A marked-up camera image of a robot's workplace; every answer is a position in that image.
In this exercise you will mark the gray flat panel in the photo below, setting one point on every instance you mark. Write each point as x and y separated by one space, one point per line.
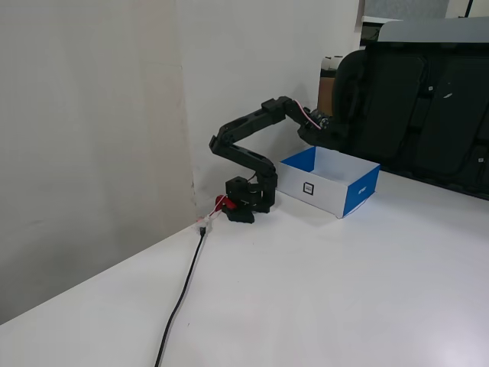
431 32

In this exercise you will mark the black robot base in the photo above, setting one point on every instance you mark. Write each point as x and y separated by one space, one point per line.
238 191

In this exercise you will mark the red table clamp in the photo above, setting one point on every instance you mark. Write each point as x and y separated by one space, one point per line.
221 200

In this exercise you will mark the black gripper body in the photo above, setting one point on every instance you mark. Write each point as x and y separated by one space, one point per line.
314 134

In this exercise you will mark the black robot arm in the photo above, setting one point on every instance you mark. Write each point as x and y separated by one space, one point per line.
244 124

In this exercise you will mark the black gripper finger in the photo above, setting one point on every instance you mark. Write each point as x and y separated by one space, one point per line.
324 146
338 130

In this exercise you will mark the black padded chair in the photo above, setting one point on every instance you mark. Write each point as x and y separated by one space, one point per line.
420 114

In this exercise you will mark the blue white cardboard box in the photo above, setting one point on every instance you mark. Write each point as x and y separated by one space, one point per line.
324 195

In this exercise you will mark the brown cardboard carton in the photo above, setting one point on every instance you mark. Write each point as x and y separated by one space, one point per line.
325 91

